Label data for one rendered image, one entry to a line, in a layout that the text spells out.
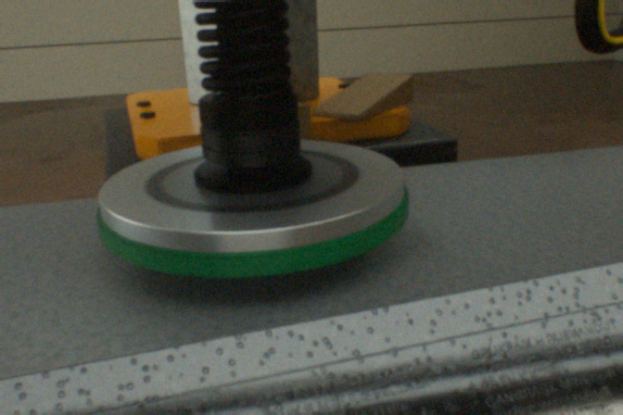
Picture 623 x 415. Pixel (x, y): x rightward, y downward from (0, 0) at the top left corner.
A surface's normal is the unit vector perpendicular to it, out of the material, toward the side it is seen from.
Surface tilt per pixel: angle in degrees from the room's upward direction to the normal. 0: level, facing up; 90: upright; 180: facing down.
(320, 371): 45
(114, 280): 0
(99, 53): 90
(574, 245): 0
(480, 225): 0
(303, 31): 90
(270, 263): 90
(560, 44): 90
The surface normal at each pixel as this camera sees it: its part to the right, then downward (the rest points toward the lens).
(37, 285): -0.04, -0.94
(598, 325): 0.18, -0.44
